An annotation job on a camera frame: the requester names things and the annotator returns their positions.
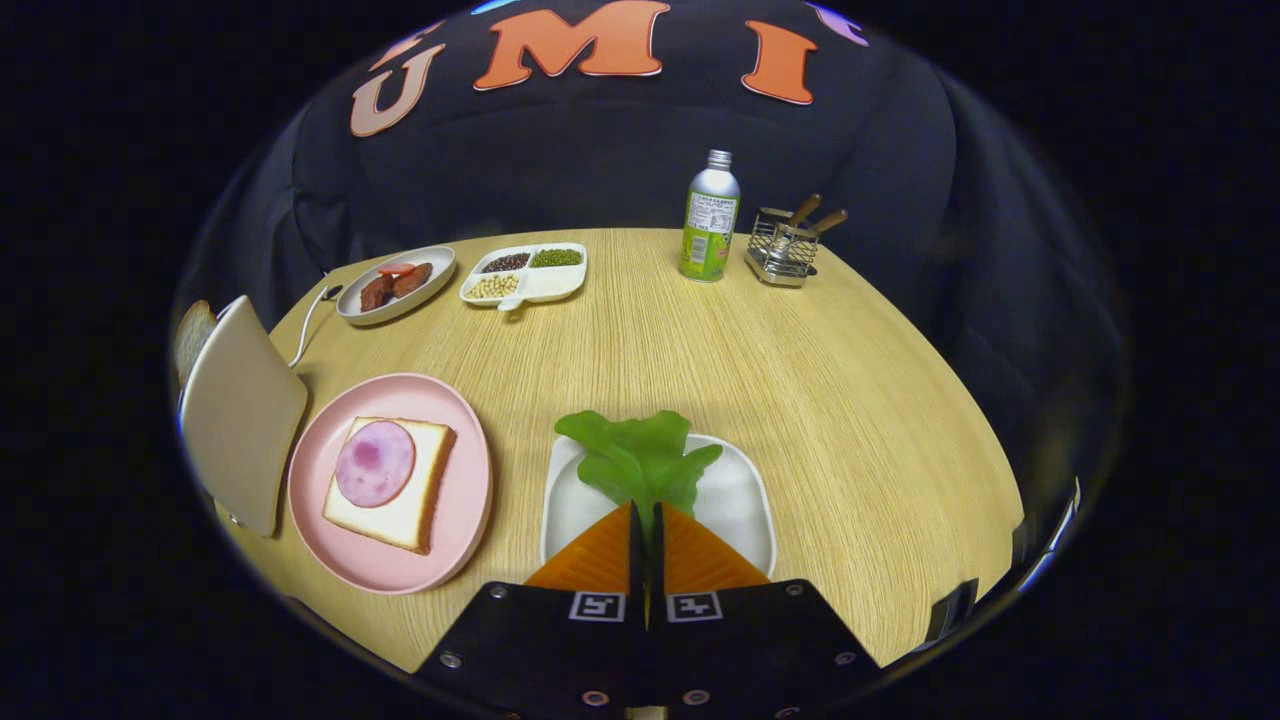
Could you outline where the white toaster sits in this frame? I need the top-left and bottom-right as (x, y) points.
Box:
(180, 295), (309, 538)

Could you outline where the green lettuce leaf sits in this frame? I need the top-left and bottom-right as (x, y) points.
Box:
(555, 409), (723, 546)

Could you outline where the white power cable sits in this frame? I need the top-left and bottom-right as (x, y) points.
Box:
(288, 284), (344, 369)

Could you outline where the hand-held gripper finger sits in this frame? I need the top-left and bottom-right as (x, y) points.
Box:
(412, 500), (649, 720)
(648, 500), (886, 720)

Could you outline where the metal wire utensil holder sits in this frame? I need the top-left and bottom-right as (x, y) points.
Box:
(744, 207), (821, 289)

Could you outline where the brown-crusted bread slice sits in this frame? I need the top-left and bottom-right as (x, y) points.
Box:
(173, 300), (217, 386)

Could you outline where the white divided dish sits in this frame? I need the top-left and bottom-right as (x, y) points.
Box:
(459, 242), (589, 312)

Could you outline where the green label metal bottle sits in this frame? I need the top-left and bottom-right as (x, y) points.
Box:
(679, 150), (742, 283)

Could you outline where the square white toast slice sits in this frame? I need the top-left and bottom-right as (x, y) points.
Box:
(322, 416), (458, 555)

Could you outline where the square white plate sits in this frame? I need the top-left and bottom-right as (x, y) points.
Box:
(540, 432), (778, 579)

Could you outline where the round pink plate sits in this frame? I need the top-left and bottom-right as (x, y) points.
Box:
(288, 373), (494, 596)

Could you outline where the pink ham slice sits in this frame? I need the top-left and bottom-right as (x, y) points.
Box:
(335, 420), (417, 509)

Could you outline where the round grey plate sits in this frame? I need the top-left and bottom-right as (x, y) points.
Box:
(336, 246), (458, 327)

